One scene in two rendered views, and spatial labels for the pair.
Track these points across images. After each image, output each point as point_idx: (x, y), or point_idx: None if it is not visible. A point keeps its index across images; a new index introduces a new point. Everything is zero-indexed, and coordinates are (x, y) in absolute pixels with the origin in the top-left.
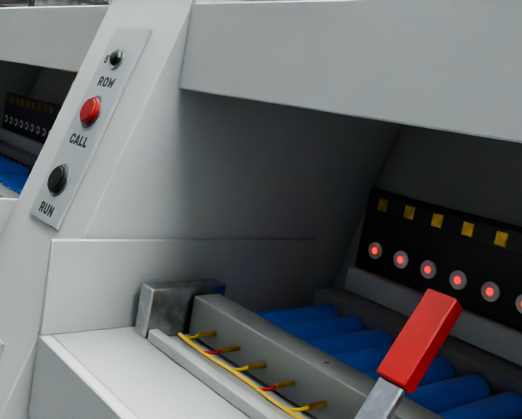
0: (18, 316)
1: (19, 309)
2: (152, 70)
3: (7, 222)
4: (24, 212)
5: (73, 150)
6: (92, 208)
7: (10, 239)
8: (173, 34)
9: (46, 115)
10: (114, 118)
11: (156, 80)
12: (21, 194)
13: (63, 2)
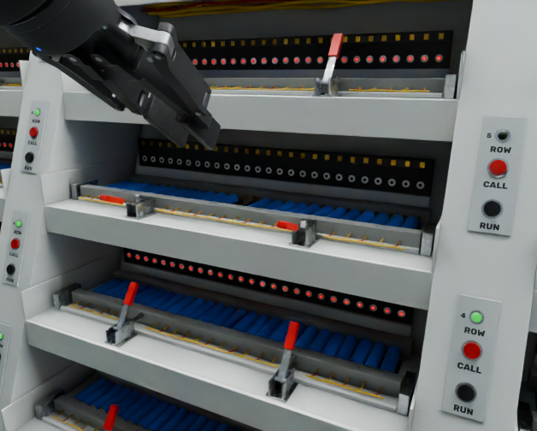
0: (503, 286)
1: (500, 282)
2: None
3: (439, 239)
4: (457, 230)
5: (493, 191)
6: None
7: (452, 247)
8: None
9: (207, 151)
10: (523, 170)
11: None
12: (443, 221)
13: (335, 87)
